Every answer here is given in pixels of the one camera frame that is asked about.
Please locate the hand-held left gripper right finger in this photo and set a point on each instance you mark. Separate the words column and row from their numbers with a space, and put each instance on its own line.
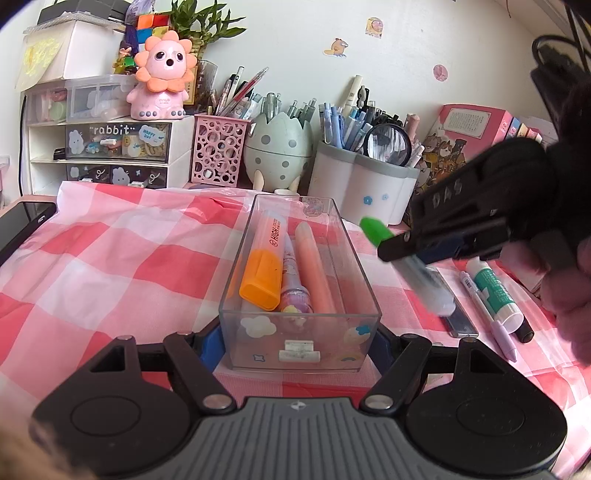
column 379, row 344

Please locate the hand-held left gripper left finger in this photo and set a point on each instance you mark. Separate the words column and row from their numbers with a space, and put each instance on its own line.
column 210, row 344

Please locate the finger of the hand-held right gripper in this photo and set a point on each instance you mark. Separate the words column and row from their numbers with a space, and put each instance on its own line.
column 443, row 254
column 397, row 247

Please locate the green cap highlighter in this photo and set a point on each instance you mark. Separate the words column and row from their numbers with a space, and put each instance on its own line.
column 374, row 230

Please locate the green white glue stick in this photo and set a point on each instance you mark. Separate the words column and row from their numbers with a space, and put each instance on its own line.
column 496, row 293

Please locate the metal ruler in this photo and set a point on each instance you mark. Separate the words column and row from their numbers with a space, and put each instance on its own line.
column 464, row 323

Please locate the pale pink highlighter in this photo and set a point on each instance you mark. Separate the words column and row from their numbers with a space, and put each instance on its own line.
column 316, row 267

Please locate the clear plastic box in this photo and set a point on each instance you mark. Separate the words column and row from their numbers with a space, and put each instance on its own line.
column 295, row 341

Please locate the purple mechanical pencil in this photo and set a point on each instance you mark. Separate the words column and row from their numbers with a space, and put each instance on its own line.
column 494, row 323

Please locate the orange cap highlighter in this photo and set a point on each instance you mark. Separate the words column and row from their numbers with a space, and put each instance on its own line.
column 263, row 272

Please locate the purple charm pen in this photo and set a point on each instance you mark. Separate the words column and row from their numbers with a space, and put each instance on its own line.
column 294, row 281

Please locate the black marker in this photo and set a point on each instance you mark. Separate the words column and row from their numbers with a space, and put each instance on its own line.
column 526, row 331

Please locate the person's right hand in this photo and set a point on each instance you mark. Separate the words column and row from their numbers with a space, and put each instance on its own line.
column 570, row 300

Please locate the pink spine comic book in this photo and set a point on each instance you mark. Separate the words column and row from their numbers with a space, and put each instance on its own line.
column 461, row 147

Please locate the blue spine comic book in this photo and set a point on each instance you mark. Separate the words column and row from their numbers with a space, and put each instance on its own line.
column 515, row 129

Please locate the yellow spine comic book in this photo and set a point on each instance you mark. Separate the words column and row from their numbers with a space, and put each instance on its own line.
column 525, row 131

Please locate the grey flower-shaped pen holder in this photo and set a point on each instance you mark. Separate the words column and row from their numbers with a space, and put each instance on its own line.
column 360, row 189

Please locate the black magnifying glass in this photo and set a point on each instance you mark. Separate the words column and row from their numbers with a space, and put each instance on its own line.
column 387, row 144

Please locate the red white checkered tablecloth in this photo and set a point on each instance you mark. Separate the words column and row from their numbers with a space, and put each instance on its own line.
column 115, row 258

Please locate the bunch of assorted pens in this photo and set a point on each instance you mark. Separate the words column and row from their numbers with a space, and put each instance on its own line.
column 341, row 124

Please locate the egg-shaped pen holder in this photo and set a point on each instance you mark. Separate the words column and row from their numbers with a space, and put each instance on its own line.
column 277, row 152

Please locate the bunch of grey click pens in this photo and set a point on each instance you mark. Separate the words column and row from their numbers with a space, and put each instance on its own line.
column 277, row 106

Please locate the pink lattice pen holder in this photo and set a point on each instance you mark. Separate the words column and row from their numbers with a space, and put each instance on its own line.
column 219, row 152

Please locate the white drawer organizer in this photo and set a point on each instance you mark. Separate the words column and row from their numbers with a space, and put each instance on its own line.
column 180, row 152

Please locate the beige fuzzy clothing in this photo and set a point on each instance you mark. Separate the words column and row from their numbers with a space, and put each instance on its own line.
column 32, row 461

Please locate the black flat case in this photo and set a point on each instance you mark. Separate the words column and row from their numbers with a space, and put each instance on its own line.
column 23, row 228

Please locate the bunch of pens and pencils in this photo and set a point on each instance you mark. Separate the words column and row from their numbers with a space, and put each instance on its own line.
column 238, row 94

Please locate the glass plant vase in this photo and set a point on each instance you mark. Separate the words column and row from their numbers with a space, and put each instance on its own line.
column 206, row 87

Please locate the pink lion toy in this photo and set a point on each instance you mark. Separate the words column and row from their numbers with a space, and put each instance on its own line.
column 161, row 78

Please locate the clear drawer box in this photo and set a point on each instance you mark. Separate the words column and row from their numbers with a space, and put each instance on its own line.
column 92, row 99

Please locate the green bamboo plant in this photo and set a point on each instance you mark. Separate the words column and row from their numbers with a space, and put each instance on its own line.
column 203, row 23

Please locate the small colourful figurine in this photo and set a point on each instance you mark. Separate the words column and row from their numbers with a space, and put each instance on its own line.
column 124, row 57

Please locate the white storage box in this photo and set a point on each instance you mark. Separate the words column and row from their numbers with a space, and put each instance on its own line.
column 87, row 48

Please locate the colourful puzzle cube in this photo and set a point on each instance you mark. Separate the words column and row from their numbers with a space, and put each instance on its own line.
column 147, row 28

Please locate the dark grey box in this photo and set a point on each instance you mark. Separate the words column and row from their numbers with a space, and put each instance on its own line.
column 83, row 11

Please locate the yellow pink round wall sticker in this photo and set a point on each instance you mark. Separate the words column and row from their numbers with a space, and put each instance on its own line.
column 374, row 27

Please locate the brown animal wall sticker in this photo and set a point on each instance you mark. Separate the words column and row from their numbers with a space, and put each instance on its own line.
column 334, row 47

